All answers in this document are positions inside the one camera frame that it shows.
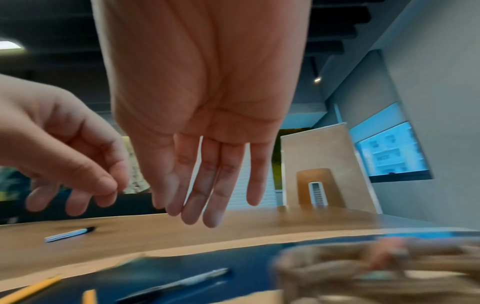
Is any small ceiling spotlight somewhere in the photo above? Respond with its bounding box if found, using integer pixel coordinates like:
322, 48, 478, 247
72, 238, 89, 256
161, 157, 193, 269
310, 58, 324, 84

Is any window with building view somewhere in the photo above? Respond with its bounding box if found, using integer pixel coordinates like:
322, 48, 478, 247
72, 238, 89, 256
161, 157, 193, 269
349, 102, 434, 184

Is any linear ceiling light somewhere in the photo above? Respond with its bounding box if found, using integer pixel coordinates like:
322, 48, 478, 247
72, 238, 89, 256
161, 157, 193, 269
0, 40, 26, 52

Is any grey clear pen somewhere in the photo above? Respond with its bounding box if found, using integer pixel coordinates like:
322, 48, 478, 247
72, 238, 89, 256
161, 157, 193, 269
116, 267, 232, 303

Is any person's left hand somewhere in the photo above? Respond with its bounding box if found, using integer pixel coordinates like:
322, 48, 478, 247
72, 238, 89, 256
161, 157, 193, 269
0, 74, 132, 217

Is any person's right hand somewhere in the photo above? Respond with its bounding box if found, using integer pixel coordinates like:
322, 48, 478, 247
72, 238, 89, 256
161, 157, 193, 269
90, 0, 312, 229

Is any woven wicker basket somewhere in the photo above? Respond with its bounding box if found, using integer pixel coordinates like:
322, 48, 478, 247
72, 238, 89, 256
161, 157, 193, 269
271, 237, 480, 304

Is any green foliage wall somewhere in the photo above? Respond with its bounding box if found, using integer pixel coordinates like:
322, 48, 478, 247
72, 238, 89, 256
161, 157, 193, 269
270, 127, 312, 191

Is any grey roller blind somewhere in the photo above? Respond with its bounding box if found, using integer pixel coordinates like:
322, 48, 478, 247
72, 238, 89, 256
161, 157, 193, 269
325, 50, 408, 140

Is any bunch of yellow pencils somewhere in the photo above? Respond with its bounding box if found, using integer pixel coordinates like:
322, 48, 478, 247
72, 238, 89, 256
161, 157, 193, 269
0, 275, 99, 304

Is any brown metal-framed board panel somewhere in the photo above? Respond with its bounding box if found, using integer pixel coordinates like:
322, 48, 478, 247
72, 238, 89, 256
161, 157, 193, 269
279, 122, 383, 214

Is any black white marker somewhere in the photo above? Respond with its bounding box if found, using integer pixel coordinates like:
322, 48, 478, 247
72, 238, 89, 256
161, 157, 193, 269
43, 226, 97, 244

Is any brown wooden chair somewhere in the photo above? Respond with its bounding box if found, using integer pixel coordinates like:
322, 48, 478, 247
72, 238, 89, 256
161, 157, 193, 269
295, 168, 348, 209

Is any wooden table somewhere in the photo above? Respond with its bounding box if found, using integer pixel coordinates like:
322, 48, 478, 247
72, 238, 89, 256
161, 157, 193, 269
0, 206, 480, 304

